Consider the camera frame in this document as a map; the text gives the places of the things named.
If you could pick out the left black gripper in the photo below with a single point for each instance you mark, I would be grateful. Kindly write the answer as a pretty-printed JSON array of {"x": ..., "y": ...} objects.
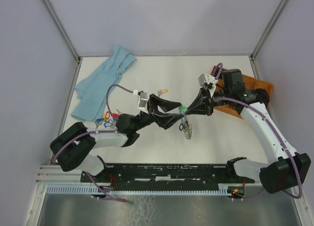
[{"x": 164, "y": 120}]

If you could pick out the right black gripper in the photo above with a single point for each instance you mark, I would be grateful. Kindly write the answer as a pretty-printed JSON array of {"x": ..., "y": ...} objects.
[{"x": 203, "y": 103}]

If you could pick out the large keyring with blue handle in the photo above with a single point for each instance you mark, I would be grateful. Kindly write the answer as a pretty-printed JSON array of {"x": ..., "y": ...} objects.
[{"x": 186, "y": 128}]

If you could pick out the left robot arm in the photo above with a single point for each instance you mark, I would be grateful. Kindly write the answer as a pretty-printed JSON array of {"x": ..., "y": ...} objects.
[{"x": 72, "y": 148}]

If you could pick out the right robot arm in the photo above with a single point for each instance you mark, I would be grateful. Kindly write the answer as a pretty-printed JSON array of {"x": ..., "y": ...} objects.
[{"x": 286, "y": 169}]

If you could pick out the yellow tagged key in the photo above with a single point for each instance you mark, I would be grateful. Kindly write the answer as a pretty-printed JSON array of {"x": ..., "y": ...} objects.
[{"x": 162, "y": 91}]

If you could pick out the orange wooden compartment tray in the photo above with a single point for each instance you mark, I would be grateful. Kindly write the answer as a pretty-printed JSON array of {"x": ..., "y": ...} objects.
[{"x": 233, "y": 84}]

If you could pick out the blue tagged key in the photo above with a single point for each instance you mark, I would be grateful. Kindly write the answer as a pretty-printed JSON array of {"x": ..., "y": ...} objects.
[
  {"x": 111, "y": 125},
  {"x": 98, "y": 122}
]

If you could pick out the light blue cloth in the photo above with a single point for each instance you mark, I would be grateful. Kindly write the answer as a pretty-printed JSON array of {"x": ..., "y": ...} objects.
[{"x": 92, "y": 90}]

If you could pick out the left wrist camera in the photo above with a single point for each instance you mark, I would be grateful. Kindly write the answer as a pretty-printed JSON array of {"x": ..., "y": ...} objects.
[{"x": 142, "y": 99}]

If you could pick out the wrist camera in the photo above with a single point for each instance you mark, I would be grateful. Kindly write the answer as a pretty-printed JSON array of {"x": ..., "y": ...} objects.
[
  {"x": 142, "y": 99},
  {"x": 208, "y": 82}
]

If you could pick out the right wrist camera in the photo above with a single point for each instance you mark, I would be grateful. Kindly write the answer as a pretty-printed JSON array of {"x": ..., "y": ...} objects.
[{"x": 208, "y": 82}]

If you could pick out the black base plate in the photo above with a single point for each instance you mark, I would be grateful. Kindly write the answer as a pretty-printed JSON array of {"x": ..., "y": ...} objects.
[{"x": 214, "y": 173}]

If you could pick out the aluminium frame rail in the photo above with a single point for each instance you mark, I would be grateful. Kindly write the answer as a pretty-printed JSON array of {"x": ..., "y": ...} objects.
[{"x": 49, "y": 174}]

